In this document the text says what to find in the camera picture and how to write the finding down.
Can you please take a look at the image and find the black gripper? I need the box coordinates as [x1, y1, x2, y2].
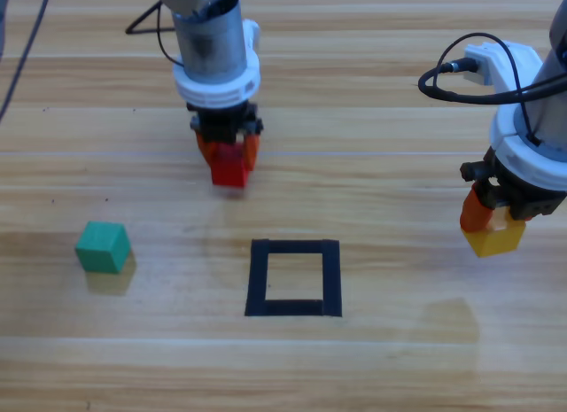
[459, 147, 561, 234]
[189, 100, 265, 177]

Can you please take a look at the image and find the red cube block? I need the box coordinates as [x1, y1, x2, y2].
[211, 143, 250, 189]

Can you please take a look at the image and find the yellow cube block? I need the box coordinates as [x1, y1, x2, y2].
[462, 207, 528, 259]

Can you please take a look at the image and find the green cube block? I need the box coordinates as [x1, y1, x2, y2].
[74, 221, 132, 275]

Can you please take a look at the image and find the black tape square outline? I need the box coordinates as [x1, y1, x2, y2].
[244, 238, 344, 319]

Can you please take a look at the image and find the thick black camera cable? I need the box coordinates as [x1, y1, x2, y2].
[417, 58, 567, 106]

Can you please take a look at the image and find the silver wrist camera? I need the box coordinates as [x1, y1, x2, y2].
[463, 45, 493, 86]

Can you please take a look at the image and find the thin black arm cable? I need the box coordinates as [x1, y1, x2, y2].
[437, 32, 542, 148]

